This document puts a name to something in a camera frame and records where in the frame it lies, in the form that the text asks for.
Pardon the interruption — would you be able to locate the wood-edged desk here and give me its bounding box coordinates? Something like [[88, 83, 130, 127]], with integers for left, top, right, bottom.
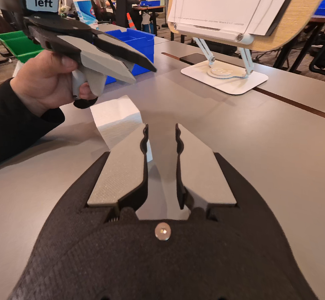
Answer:
[[273, 16, 325, 71], [132, 5, 166, 35]]

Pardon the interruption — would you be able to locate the green plastic bin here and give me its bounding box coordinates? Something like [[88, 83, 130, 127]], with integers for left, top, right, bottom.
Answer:
[[0, 31, 44, 63]]

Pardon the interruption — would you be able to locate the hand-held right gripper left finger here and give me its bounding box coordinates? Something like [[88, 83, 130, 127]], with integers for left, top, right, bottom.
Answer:
[[87, 124, 149, 211]]

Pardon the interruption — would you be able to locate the person's left hand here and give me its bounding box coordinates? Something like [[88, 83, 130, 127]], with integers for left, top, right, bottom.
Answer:
[[10, 50, 97, 117]]

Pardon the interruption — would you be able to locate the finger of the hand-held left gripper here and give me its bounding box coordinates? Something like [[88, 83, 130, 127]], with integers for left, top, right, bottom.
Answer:
[[57, 35, 137, 85], [92, 32, 157, 73]]

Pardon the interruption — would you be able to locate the orange traffic cone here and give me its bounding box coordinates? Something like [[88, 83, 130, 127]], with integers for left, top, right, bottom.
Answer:
[[126, 12, 137, 30]]

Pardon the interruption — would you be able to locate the white hard foam cube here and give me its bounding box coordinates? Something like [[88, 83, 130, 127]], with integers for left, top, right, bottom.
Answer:
[[90, 95, 153, 163]]

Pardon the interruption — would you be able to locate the white wipes canister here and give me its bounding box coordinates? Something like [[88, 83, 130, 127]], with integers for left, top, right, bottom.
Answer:
[[71, 0, 100, 30]]

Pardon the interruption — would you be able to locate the blue plastic bin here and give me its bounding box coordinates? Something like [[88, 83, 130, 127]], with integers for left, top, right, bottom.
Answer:
[[104, 29, 155, 85]]

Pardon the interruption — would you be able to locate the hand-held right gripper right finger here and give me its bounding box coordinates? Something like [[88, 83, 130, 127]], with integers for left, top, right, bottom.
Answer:
[[176, 124, 238, 210]]

